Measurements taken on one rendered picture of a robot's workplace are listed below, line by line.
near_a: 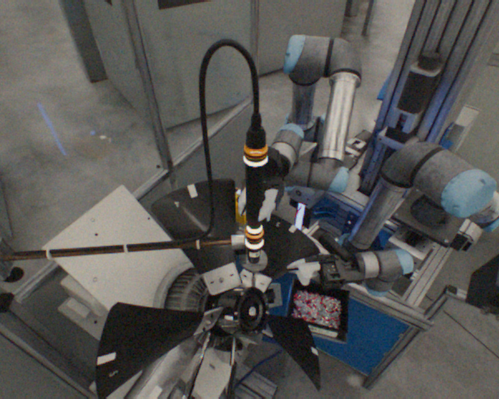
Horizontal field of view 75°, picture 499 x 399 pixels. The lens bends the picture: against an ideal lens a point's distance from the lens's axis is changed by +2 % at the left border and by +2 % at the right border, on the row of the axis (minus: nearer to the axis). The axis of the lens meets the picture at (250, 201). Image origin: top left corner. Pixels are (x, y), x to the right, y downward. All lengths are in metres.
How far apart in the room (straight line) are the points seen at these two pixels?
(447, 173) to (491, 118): 1.61
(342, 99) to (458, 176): 0.38
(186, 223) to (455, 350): 1.95
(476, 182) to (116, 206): 0.90
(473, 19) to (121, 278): 1.29
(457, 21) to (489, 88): 1.11
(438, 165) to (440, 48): 0.56
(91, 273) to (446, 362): 2.01
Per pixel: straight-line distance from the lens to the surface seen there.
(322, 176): 0.93
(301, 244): 1.04
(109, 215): 0.97
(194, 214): 0.84
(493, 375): 2.49
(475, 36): 1.34
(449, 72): 1.36
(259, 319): 0.87
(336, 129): 0.98
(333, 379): 2.12
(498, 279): 1.10
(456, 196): 0.87
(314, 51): 1.09
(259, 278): 0.94
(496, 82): 2.38
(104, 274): 0.96
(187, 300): 0.93
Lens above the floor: 1.99
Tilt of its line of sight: 46 degrees down
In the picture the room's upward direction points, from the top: straight up
